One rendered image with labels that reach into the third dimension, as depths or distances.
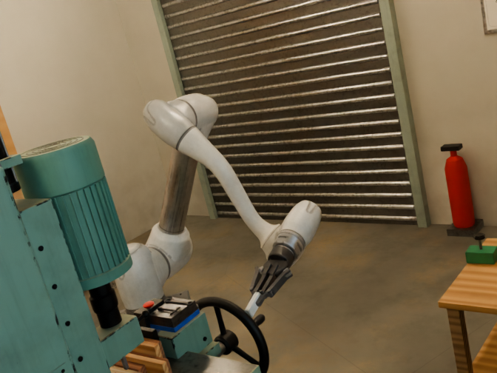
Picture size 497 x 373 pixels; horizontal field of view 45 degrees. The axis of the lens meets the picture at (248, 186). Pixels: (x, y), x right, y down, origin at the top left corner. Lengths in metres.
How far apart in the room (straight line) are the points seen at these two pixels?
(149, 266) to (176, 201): 0.26
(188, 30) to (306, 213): 3.49
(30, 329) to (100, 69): 4.51
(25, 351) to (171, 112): 1.03
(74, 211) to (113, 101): 4.36
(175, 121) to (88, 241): 0.77
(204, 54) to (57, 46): 1.24
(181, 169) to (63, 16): 3.44
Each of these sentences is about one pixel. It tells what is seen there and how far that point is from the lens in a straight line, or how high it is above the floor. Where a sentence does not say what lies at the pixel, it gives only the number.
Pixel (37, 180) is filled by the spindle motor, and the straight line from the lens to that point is 1.29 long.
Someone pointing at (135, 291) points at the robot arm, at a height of 0.83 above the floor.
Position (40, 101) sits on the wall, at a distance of 5.22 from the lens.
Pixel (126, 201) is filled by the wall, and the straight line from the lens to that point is 5.65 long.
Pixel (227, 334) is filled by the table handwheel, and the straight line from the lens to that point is 1.75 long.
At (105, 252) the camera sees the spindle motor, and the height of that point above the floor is 1.27.
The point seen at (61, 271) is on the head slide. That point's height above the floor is 1.27.
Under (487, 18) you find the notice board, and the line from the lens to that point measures 3.92.
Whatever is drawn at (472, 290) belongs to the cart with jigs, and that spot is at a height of 0.53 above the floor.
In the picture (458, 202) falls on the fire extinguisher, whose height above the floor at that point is 0.23.
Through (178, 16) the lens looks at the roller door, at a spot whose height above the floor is 1.82.
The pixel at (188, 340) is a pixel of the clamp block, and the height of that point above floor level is 0.92.
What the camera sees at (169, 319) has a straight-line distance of 1.57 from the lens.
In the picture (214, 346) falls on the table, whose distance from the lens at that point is 1.65.
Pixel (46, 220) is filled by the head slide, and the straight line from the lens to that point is 1.26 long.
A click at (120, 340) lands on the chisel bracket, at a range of 1.45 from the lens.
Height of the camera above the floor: 1.66
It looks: 15 degrees down
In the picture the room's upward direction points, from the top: 14 degrees counter-clockwise
